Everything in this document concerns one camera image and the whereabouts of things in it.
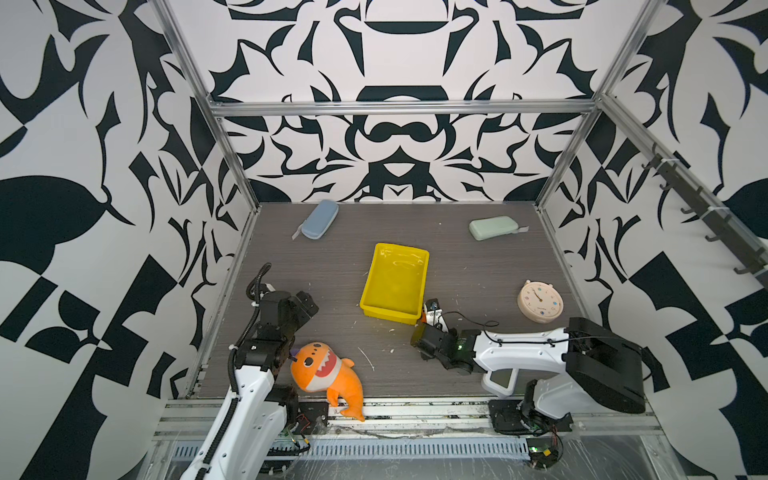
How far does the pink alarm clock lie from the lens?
0.91 m

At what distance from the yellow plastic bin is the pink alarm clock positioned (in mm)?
314

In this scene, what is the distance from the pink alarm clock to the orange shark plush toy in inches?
21.2

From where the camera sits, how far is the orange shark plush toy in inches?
29.2

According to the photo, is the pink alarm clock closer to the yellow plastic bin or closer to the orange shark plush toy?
the yellow plastic bin

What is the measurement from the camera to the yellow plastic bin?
89cm

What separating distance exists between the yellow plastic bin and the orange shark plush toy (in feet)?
0.58
